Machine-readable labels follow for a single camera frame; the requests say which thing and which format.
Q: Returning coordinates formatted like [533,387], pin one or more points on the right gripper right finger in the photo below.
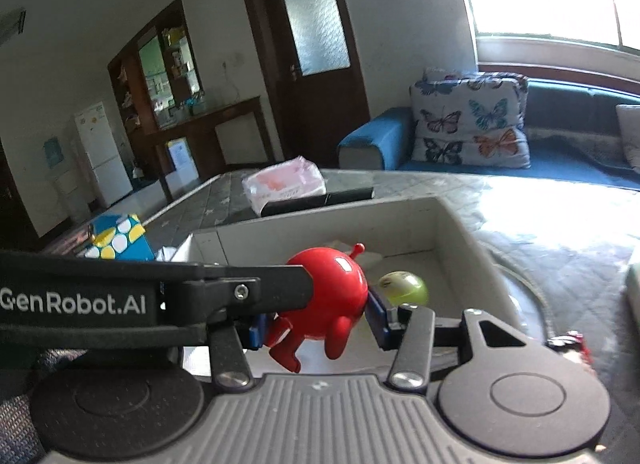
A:
[409,331]

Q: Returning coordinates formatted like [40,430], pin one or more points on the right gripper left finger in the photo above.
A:
[228,339]

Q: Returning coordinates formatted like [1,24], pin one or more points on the green round toy figure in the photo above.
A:
[401,287]

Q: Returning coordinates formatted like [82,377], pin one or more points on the red round toy figure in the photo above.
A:
[339,295]

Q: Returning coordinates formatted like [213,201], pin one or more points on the gloved forearm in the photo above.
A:
[22,369]

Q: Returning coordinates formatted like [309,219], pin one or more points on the black flat remote bar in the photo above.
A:
[295,205]

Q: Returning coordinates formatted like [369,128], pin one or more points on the blue yellow patterned box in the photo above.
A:
[117,237]

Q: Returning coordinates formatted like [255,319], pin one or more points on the brown haired doll figure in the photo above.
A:
[572,346]

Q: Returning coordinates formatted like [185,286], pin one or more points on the pink tissue pack far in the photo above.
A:
[297,178]

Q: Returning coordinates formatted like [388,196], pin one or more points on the pink tissue pack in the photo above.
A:
[297,178]
[632,283]

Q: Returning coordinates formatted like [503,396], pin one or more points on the grey quilted mat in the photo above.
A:
[574,239]

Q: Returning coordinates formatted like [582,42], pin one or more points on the white refrigerator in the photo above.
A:
[107,171]

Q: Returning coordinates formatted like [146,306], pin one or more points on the butterfly print pillow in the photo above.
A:
[477,121]

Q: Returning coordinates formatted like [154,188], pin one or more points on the water dispenser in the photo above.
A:
[65,178]

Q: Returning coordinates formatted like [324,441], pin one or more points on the pink tissue pack near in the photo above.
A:
[632,283]

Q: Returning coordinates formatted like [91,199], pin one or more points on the blue sofa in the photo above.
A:
[572,132]

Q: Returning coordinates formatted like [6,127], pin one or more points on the dark wooden cabinet shelf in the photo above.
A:
[160,98]

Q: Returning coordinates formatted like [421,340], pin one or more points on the grey cushion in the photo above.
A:
[629,121]

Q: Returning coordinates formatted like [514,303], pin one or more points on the dark wooden door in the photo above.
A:
[310,64]

